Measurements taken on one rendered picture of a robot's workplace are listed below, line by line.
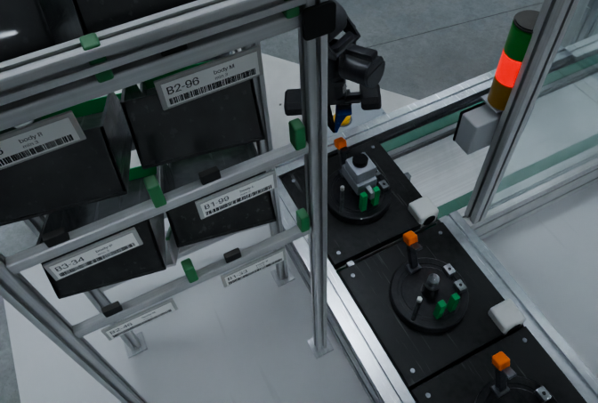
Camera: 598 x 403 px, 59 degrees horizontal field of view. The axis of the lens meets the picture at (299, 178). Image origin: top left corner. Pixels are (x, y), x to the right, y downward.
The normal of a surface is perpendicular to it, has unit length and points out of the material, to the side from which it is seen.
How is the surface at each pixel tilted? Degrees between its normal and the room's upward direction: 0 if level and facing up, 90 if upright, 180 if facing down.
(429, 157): 0
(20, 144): 90
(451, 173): 0
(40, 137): 90
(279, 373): 0
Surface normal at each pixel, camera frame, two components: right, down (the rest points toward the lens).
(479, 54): -0.04, -0.60
